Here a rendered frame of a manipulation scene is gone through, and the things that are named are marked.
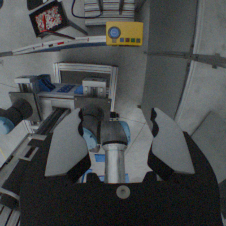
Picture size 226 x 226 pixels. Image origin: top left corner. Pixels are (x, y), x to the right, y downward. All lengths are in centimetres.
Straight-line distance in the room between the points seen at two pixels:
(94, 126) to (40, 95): 52
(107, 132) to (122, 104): 135
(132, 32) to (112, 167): 56
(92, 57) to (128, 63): 52
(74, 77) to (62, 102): 76
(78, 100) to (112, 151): 35
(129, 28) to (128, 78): 118
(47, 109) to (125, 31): 72
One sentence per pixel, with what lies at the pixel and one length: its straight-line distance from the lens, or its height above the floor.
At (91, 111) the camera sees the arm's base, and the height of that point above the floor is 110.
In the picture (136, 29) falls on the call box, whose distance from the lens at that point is 53.
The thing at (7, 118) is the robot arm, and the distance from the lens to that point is 73.
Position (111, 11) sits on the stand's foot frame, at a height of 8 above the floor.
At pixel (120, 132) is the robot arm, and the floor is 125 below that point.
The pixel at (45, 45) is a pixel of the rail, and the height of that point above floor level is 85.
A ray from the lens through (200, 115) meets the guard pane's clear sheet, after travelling 68.
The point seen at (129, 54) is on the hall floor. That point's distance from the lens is 160.
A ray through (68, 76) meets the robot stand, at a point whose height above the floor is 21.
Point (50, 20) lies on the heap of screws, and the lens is 87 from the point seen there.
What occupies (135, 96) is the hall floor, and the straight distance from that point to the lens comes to 175.
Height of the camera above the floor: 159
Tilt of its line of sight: 59 degrees down
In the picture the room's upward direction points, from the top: 180 degrees clockwise
